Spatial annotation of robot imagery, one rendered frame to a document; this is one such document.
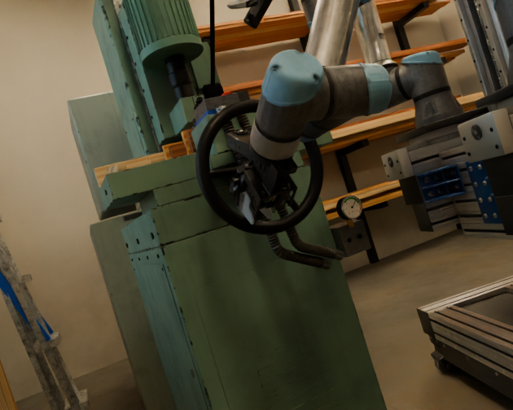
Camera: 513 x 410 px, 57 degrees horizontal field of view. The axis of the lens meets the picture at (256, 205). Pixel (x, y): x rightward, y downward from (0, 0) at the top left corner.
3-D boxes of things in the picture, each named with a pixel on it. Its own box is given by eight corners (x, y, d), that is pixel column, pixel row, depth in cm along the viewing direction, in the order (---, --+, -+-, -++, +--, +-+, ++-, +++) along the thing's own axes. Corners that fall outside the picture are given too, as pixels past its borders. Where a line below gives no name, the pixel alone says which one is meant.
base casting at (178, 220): (159, 247, 107) (146, 208, 107) (127, 255, 159) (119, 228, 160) (322, 195, 125) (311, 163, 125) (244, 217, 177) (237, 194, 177)
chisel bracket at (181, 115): (188, 128, 125) (179, 98, 125) (177, 141, 138) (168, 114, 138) (214, 123, 128) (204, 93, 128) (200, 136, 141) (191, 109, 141)
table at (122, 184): (116, 194, 95) (107, 165, 95) (104, 211, 123) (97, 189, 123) (354, 132, 120) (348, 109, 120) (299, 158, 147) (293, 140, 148)
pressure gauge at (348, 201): (348, 229, 119) (339, 198, 119) (339, 230, 122) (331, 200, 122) (368, 222, 121) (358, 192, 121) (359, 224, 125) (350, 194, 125)
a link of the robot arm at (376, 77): (351, 80, 78) (291, 85, 75) (390, 52, 68) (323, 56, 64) (361, 126, 78) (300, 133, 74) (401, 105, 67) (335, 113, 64)
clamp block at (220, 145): (215, 154, 105) (203, 115, 105) (199, 166, 117) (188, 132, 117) (273, 140, 110) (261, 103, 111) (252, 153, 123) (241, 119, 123)
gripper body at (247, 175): (252, 220, 79) (266, 174, 70) (230, 182, 83) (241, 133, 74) (291, 207, 82) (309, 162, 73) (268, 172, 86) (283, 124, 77)
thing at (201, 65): (199, 89, 151) (185, 44, 151) (191, 98, 159) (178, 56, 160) (222, 85, 155) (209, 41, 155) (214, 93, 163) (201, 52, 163)
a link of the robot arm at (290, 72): (340, 80, 61) (281, 85, 58) (317, 140, 70) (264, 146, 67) (317, 43, 65) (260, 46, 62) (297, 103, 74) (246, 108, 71)
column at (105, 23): (164, 212, 143) (94, -13, 144) (151, 220, 163) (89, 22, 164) (230, 194, 152) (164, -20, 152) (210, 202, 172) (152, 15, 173)
